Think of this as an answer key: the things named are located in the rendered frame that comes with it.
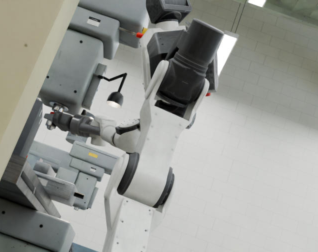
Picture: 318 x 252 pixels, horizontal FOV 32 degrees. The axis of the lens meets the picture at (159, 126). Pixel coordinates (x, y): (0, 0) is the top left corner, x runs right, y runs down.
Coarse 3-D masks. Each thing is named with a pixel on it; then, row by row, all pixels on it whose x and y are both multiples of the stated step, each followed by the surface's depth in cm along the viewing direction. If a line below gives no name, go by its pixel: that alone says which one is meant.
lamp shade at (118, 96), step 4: (112, 92) 251; (116, 92) 251; (108, 96) 251; (112, 96) 250; (116, 96) 250; (120, 96) 251; (108, 100) 250; (112, 100) 249; (116, 100) 249; (120, 100) 250; (108, 104) 255; (112, 104) 256; (116, 104) 256; (120, 104) 250
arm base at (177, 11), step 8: (152, 0) 213; (160, 0) 209; (152, 8) 213; (160, 8) 209; (168, 8) 210; (176, 8) 212; (184, 8) 214; (152, 16) 214; (160, 16) 212; (168, 16) 213; (176, 16) 215; (184, 16) 218
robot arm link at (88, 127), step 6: (84, 120) 230; (90, 120) 231; (78, 126) 230; (84, 126) 226; (90, 126) 225; (96, 126) 225; (84, 132) 230; (90, 132) 225; (96, 132) 224; (96, 138) 228; (96, 144) 228; (102, 144) 229
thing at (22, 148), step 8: (40, 104) 171; (32, 112) 170; (40, 112) 176; (32, 120) 169; (40, 120) 187; (24, 128) 168; (32, 128) 173; (24, 136) 168; (32, 136) 182; (16, 144) 167; (24, 144) 168; (16, 152) 166; (24, 152) 177
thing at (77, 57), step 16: (80, 32) 242; (64, 48) 238; (80, 48) 239; (96, 48) 240; (64, 64) 236; (80, 64) 237; (96, 64) 243; (48, 80) 233; (64, 80) 234; (80, 80) 235; (48, 96) 235; (64, 96) 232; (80, 96) 234; (80, 112) 247
